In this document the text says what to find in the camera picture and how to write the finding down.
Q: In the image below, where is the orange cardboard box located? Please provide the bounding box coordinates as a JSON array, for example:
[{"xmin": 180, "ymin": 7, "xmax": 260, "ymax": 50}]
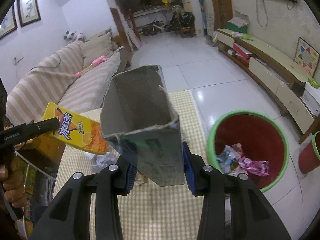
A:
[{"xmin": 17, "ymin": 134, "xmax": 66, "ymax": 178}]

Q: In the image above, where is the yellow green checkered tablecloth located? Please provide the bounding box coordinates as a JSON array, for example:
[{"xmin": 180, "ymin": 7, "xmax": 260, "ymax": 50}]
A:
[{"xmin": 52, "ymin": 89, "xmax": 228, "ymax": 240}]

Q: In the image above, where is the wooden tv cabinet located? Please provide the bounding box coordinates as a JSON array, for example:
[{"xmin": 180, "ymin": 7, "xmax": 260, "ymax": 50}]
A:
[{"xmin": 217, "ymin": 28, "xmax": 319, "ymax": 144}]

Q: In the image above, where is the pink plastic snack wrapper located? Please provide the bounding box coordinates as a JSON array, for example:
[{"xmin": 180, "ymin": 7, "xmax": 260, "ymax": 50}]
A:
[{"xmin": 238, "ymin": 157, "xmax": 270, "ymax": 177}]

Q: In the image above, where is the person left hand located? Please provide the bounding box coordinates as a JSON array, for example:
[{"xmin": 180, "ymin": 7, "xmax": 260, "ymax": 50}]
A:
[{"xmin": 1, "ymin": 156, "xmax": 27, "ymax": 208}]

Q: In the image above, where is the pink toy wand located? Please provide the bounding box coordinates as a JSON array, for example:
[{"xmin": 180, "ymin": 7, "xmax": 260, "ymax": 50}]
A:
[{"xmin": 75, "ymin": 56, "xmax": 107, "ymax": 78}]

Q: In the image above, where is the pink white snack box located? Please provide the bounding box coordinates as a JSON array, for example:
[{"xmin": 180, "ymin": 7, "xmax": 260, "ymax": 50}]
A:
[{"xmin": 100, "ymin": 65, "xmax": 185, "ymax": 187}]

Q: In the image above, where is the framed bird picture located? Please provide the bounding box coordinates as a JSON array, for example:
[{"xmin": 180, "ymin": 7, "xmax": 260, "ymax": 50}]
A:
[{"xmin": 17, "ymin": 0, "xmax": 41, "ymax": 27}]

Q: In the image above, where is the crumpled white paper ball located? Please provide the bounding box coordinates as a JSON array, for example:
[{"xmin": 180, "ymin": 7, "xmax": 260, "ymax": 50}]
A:
[{"xmin": 92, "ymin": 152, "xmax": 118, "ymax": 173}]

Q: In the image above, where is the red green trash bin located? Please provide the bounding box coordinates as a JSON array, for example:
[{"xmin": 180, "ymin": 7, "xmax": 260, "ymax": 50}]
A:
[{"xmin": 207, "ymin": 110, "xmax": 289, "ymax": 193}]

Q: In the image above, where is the plush panda toy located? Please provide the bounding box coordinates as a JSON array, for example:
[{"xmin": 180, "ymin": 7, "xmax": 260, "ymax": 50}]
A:
[{"xmin": 63, "ymin": 31, "xmax": 84, "ymax": 43}]

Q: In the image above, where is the yellow ice tea carton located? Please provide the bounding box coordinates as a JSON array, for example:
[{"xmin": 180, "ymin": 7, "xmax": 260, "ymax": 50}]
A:
[{"xmin": 42, "ymin": 102, "xmax": 108, "ymax": 155}]

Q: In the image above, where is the crumpled blue silver wrapper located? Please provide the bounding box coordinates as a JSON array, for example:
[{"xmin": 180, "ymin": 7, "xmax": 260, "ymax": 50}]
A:
[{"xmin": 216, "ymin": 143, "xmax": 243, "ymax": 174}]

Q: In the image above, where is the small red green bin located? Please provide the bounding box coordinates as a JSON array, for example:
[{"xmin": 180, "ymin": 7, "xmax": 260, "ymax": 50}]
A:
[{"xmin": 298, "ymin": 131, "xmax": 320, "ymax": 174}]

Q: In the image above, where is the chinese checkers board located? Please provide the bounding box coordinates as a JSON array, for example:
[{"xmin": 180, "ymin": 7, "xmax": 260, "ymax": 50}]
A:
[{"xmin": 294, "ymin": 37, "xmax": 319, "ymax": 77}]

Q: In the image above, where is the green box with paper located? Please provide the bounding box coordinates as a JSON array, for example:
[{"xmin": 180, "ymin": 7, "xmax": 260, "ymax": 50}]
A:
[{"xmin": 227, "ymin": 17, "xmax": 249, "ymax": 34}]

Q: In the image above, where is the beige striped sofa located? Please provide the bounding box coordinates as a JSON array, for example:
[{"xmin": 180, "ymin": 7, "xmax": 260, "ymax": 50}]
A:
[{"xmin": 6, "ymin": 31, "xmax": 127, "ymax": 126}]

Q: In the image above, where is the beige sofa cushion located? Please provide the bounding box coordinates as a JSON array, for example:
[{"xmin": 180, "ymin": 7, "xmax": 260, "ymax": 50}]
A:
[{"xmin": 80, "ymin": 33, "xmax": 113, "ymax": 68}]

